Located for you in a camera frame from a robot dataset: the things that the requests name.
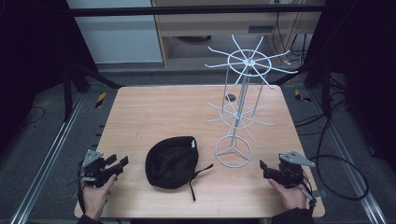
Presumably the black metal stand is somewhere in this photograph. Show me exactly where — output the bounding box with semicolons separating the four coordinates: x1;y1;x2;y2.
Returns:
61;57;126;123
273;57;333;119

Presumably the bundle of black cables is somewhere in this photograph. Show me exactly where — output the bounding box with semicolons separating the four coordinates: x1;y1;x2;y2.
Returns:
271;11;310;65

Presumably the grey cable plug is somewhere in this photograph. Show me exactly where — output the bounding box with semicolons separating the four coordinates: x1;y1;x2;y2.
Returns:
300;188;329;216

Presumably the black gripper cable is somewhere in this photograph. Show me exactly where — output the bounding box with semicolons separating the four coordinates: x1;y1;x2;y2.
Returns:
306;115;371;202
76;160;88;217

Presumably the white cabinet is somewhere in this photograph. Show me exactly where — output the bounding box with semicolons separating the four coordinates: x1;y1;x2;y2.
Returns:
65;0;165;65

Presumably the white wire rack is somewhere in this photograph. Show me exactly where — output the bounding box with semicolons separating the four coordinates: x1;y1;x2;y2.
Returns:
204;34;299;169

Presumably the black hat with strap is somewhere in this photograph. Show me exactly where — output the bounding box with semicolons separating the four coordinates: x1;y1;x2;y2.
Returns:
144;135;215;203

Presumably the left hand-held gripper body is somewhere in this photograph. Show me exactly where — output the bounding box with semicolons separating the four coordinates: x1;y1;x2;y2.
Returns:
78;149;124;189

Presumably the light wooden desk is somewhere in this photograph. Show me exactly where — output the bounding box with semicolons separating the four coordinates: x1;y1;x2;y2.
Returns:
150;0;327;67

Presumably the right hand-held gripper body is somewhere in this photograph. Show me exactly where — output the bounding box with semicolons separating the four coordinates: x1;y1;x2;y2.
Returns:
262;150;317;189

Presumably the person's left hand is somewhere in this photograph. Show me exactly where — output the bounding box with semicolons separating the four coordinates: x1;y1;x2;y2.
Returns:
80;173;119;218

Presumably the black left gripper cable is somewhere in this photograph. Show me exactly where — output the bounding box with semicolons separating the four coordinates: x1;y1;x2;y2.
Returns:
76;160;88;217

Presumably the metal floor rail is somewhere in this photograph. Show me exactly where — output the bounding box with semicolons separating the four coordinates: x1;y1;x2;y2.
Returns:
307;89;389;224
9;92;86;224

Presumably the black horizontal frame bar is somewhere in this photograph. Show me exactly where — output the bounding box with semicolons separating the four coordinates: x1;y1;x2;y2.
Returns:
68;4;327;18

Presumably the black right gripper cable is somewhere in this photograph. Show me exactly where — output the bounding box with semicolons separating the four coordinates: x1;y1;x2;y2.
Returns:
306;115;371;202

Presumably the person's right hand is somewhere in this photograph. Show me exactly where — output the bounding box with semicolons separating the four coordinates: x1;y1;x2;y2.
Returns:
268;177;310;211

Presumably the yellow black tape marker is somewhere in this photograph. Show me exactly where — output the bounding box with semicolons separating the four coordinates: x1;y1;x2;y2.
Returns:
94;91;107;109
293;89;313;104

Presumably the dark curtain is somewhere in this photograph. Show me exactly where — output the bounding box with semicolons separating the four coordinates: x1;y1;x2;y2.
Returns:
0;0;98;153
307;0;396;174

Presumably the thin black floor cable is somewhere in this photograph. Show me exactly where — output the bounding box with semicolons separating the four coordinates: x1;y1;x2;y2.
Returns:
18;105;47;129

